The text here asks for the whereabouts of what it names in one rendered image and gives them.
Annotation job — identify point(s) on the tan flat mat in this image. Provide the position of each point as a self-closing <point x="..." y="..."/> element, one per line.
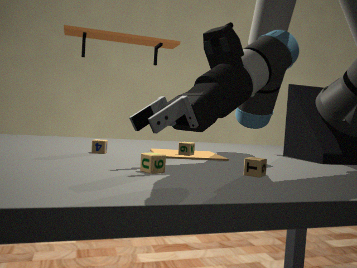
<point x="198" y="155"/>

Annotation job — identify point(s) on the tan wooden letter block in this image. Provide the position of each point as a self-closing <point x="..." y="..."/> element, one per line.
<point x="99" y="146"/>
<point x="153" y="163"/>
<point x="186" y="148"/>
<point x="255" y="167"/>

